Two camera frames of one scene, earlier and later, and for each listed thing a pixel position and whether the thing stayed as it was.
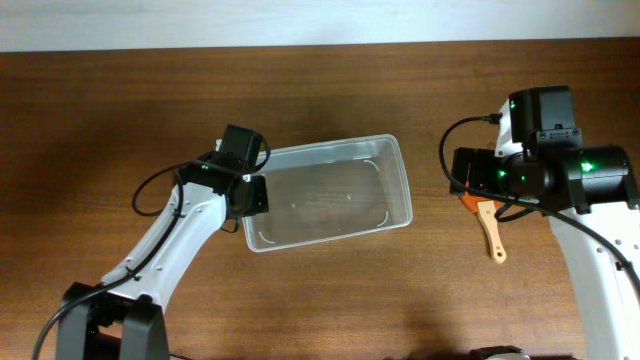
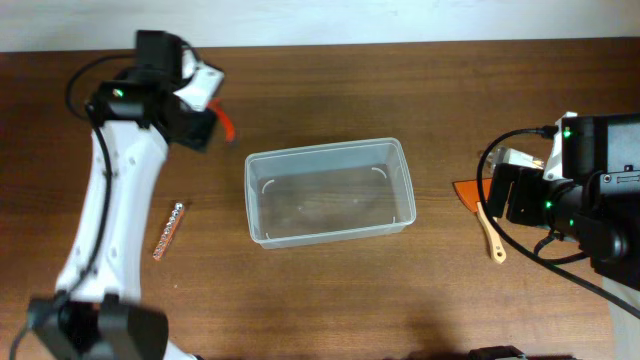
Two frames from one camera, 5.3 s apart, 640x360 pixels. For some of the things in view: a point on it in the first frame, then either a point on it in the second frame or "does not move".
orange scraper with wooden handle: [485, 207] does not move
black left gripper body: [259, 197] -> [200, 129]
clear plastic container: [331, 190] does not move
